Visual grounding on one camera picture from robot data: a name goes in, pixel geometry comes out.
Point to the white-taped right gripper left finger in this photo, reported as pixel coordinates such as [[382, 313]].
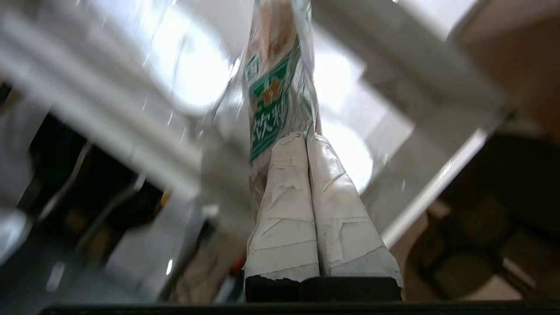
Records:
[[286, 218]]

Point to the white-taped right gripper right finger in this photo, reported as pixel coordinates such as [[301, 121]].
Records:
[[345, 227]]

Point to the green printed snack bag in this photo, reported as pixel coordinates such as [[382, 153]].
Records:
[[271, 87]]

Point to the glossy white drawer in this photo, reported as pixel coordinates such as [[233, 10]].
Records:
[[131, 144]]

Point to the white slipper in clear wrap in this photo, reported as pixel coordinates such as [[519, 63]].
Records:
[[345, 144], [192, 70]]

